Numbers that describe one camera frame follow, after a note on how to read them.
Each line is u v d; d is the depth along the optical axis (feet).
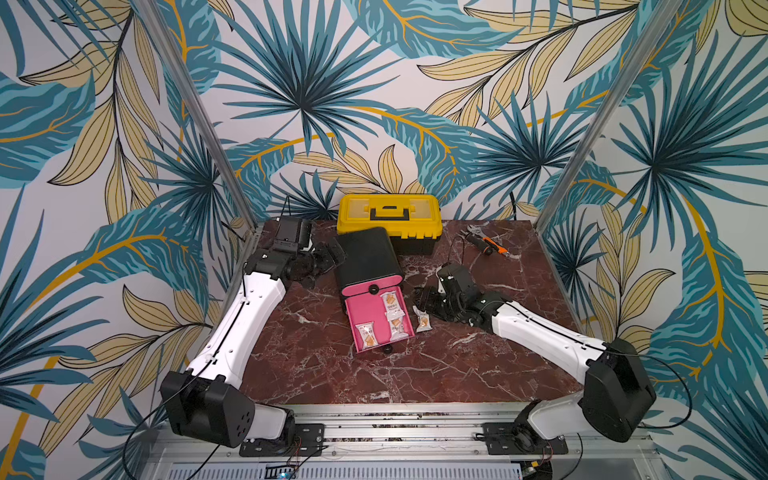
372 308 2.87
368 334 2.81
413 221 3.20
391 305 2.89
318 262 2.25
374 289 2.75
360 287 2.69
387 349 2.75
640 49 2.42
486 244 3.74
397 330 2.84
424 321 3.02
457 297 2.07
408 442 2.46
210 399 1.24
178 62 2.47
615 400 1.37
